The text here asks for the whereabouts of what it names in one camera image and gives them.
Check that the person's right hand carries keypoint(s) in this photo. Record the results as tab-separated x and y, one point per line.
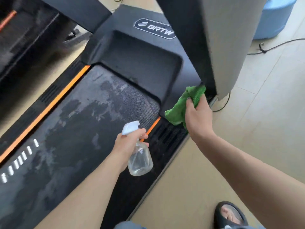
199	121

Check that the person's left hand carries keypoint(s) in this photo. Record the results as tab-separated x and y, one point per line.
125	145

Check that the clear spray bottle white trigger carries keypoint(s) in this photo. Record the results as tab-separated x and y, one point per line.
140	162

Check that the green cloth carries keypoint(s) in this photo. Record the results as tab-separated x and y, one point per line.
177	112

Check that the black orange-striped treadmill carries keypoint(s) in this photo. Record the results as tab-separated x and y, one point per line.
23	45
83	140

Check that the person's left forearm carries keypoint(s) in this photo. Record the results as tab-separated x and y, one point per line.
88	200

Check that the person's right forearm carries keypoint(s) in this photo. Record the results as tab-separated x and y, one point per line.
250	176

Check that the person's right foot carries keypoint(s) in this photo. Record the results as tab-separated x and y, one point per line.
231	214

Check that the black right slipper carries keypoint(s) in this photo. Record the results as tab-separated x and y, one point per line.
218	217

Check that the blue plastic bucket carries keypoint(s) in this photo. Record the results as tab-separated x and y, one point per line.
274	19

